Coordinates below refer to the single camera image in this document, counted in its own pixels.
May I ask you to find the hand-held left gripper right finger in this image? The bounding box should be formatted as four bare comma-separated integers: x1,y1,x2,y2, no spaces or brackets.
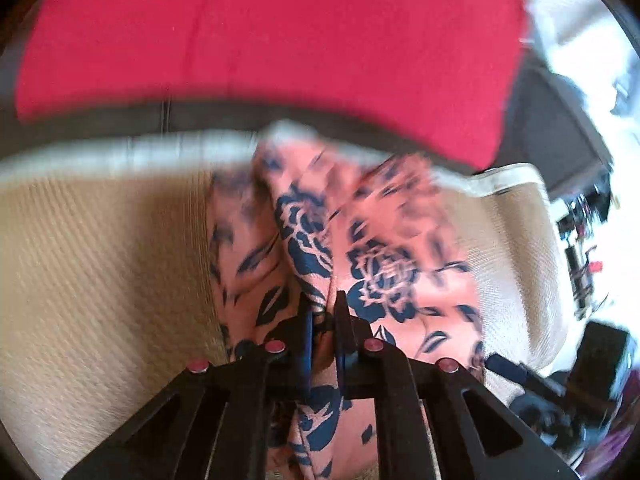
334,290,581,480

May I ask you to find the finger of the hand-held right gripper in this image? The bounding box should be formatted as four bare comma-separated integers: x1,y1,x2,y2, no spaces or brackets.
484,352,553,398

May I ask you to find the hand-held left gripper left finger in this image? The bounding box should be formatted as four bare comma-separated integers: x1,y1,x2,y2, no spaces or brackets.
62,292,316,480

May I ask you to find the pink floral garment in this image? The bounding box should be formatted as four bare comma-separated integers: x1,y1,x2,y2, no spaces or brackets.
207,137,488,480

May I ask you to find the dark cluttered equipment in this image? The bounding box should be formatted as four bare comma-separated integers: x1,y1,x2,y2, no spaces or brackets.
554,180,617,322

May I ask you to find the beige woven mat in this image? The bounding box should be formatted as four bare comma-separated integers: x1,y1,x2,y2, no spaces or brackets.
0,125,576,480

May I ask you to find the black leather sofa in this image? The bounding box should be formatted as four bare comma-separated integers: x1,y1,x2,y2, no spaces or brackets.
0,35,616,201

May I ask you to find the red cloth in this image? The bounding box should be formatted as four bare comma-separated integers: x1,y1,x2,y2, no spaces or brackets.
15,0,531,171

